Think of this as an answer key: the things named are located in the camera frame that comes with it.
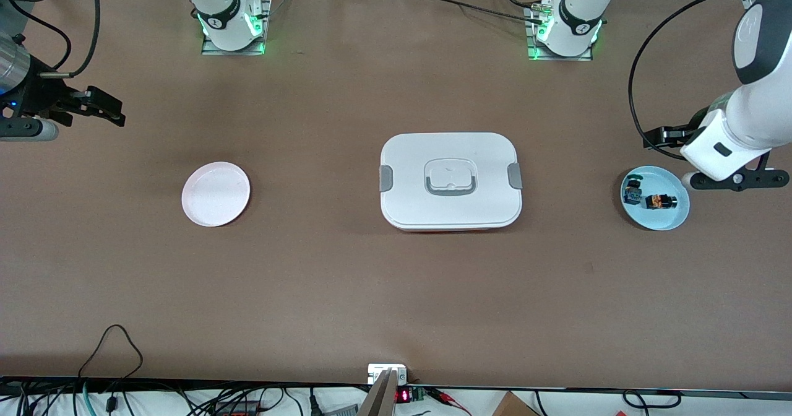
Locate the circuit board red display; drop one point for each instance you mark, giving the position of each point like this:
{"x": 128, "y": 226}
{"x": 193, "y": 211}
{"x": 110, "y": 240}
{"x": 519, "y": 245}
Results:
{"x": 403, "y": 395}

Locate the pale pink round plate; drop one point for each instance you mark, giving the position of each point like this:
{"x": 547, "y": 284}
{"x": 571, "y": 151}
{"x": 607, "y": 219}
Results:
{"x": 215, "y": 194}

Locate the aluminium profile post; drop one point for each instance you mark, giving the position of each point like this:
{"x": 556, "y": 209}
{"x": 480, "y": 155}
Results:
{"x": 378, "y": 402}

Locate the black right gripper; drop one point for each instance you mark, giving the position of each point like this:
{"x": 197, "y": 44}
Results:
{"x": 38, "y": 98}

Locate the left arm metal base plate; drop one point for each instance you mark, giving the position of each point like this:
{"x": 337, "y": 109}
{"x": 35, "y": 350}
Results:
{"x": 557, "y": 58}

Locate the light blue round plate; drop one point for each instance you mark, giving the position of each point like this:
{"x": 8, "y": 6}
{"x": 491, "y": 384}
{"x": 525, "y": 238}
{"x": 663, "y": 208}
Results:
{"x": 656, "y": 221}

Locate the grey power adapter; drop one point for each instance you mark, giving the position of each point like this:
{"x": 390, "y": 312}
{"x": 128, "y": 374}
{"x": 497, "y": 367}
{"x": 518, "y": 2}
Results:
{"x": 340, "y": 411}

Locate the orange push-button switch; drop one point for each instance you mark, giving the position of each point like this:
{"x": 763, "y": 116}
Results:
{"x": 659, "y": 202}

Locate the blue push-button switch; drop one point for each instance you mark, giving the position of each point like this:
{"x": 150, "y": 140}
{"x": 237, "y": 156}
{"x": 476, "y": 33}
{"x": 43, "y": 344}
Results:
{"x": 632, "y": 193}

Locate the white metal bracket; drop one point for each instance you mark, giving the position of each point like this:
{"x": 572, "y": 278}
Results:
{"x": 376, "y": 371}

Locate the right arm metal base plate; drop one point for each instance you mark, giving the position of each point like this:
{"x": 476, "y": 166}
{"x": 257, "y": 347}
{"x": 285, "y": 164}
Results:
{"x": 232, "y": 51}

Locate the brown cardboard piece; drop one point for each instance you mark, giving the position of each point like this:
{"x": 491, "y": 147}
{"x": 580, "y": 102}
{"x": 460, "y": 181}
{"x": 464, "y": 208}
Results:
{"x": 513, "y": 407}

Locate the red clip lead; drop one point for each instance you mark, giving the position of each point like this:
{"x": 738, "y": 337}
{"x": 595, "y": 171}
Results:
{"x": 448, "y": 398}

